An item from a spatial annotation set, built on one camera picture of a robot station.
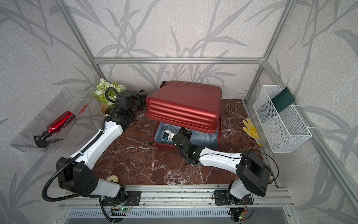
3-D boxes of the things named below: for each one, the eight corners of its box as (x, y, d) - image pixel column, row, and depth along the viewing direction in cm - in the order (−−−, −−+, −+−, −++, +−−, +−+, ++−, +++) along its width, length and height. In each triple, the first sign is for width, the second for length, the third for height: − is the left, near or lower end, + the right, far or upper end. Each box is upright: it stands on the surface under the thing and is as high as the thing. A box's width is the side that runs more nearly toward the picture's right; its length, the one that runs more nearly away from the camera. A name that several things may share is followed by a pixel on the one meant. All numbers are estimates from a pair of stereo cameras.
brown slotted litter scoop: (223, 110, 117) (224, 108, 114) (226, 106, 120) (227, 103, 118) (244, 119, 111) (246, 117, 108) (247, 114, 114) (248, 112, 112)
